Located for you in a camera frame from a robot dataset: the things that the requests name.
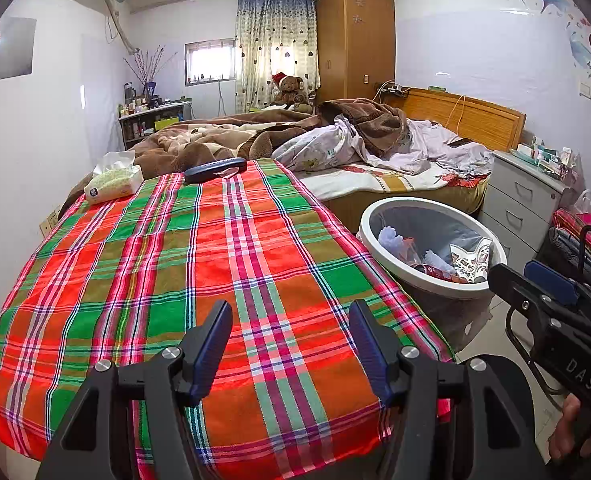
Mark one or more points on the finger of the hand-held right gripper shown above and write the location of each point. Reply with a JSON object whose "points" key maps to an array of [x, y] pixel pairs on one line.
{"points": [[550, 280], [515, 290]]}

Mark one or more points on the soft tissue pack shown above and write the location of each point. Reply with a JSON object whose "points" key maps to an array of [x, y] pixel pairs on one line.
{"points": [[112, 185]]}

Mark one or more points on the brown fleece blanket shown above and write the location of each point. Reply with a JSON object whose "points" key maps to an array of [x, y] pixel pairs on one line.
{"points": [[215, 140]]}

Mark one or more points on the grey wall panel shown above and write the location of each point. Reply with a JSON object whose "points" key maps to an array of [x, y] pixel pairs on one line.
{"points": [[12, 50]]}

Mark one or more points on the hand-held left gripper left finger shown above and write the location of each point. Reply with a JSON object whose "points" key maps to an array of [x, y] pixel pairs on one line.
{"points": [[215, 355]]}

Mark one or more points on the folded plaid cloth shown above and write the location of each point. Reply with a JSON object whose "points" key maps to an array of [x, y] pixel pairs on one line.
{"points": [[575, 222]]}

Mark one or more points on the decorative flower branches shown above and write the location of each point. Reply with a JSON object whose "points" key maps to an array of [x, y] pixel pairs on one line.
{"points": [[150, 67]]}

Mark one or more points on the small window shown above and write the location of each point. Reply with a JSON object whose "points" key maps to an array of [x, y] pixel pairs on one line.
{"points": [[210, 60]]}

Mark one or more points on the clear plastic bag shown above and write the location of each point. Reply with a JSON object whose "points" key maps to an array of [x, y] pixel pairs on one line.
{"points": [[583, 202]]}

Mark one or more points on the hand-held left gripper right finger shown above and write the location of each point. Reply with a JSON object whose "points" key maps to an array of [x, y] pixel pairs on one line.
{"points": [[370, 355]]}

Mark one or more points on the grey drawer nightstand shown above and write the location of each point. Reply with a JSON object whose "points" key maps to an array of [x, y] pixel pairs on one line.
{"points": [[520, 195]]}

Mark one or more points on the wall socket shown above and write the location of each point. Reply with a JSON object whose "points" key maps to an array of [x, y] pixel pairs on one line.
{"points": [[50, 220]]}

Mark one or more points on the wooden wardrobe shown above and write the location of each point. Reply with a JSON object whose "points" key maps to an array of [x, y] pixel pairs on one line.
{"points": [[355, 40]]}

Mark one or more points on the power strip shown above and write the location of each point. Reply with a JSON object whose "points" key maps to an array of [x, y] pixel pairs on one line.
{"points": [[393, 89]]}

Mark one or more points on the white wall switch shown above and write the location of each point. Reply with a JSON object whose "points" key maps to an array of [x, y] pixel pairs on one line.
{"points": [[585, 90]]}

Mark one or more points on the red printed can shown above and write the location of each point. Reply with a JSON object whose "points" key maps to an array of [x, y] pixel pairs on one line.
{"points": [[438, 273]]}

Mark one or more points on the person's right hand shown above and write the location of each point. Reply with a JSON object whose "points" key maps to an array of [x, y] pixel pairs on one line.
{"points": [[565, 435]]}

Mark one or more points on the row of small boxes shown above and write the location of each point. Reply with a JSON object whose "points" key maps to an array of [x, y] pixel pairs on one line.
{"points": [[540, 155]]}

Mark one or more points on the wooden headboard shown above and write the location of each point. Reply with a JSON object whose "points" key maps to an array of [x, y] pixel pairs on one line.
{"points": [[475, 115]]}

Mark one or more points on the red green plaid tablecloth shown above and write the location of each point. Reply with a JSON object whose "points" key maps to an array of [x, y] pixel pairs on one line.
{"points": [[175, 285]]}

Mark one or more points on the wrapped air conditioner pipe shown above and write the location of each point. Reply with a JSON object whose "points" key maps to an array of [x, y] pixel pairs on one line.
{"points": [[123, 35]]}

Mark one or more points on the brown teddy bear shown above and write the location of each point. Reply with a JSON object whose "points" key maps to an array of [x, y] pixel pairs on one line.
{"points": [[290, 90]]}

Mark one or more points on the heart print curtain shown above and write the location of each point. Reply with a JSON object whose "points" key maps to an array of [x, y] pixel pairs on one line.
{"points": [[260, 45]]}

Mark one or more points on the white round trash bin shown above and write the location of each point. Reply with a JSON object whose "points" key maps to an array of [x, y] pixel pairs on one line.
{"points": [[367, 232]]}

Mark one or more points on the pale printed quilt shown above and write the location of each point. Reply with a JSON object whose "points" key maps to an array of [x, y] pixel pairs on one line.
{"points": [[325, 145]]}

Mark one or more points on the cluttered shelf unit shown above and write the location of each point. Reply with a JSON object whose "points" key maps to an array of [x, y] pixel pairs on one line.
{"points": [[145, 127]]}

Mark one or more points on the floral bed sheet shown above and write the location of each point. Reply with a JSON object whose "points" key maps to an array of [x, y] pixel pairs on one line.
{"points": [[375, 180]]}

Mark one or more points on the brown patterned paper cup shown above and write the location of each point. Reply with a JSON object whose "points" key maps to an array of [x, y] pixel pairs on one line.
{"points": [[470, 262]]}

